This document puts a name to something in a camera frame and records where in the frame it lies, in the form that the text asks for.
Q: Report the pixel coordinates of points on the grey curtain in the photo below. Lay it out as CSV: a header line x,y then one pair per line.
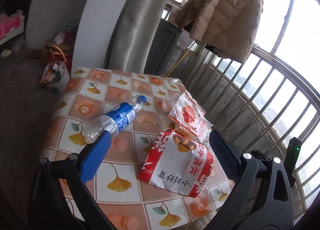
x,y
135,25

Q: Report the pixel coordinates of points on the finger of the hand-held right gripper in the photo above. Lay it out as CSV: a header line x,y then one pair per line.
x,y
262,158

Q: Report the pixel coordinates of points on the ginkgo print tablecloth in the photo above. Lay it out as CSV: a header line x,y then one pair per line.
x,y
120,95

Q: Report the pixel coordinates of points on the clear red print zip bag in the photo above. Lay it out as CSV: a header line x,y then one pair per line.
x,y
203,128
187,113

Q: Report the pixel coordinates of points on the beige puffer jacket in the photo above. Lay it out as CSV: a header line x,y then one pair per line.
x,y
225,15

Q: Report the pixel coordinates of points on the white plastic bag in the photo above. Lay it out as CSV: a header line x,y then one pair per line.
x,y
60,77

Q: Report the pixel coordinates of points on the blue label plastic bottle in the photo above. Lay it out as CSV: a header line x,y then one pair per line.
x,y
120,116

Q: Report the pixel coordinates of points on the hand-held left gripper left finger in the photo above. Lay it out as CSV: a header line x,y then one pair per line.
x,y
96,156

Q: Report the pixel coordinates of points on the metal balcony railing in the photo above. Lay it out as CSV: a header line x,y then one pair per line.
x,y
287,76

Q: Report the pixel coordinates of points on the red white paper bag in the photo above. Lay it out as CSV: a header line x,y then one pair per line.
x,y
175,170

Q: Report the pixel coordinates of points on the pink floral blanket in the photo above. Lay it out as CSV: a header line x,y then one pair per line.
x,y
10,26

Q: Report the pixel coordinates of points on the clear plastic cup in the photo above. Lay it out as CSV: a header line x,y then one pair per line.
x,y
168,102

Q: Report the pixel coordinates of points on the white slipper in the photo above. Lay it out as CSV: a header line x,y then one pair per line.
x,y
5,53

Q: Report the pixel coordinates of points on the dark grey door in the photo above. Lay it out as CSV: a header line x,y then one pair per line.
x,y
160,50

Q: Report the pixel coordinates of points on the pink white bundle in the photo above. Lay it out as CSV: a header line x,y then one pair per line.
x,y
65,36

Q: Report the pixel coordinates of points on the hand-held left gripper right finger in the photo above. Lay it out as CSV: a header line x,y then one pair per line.
x,y
223,157

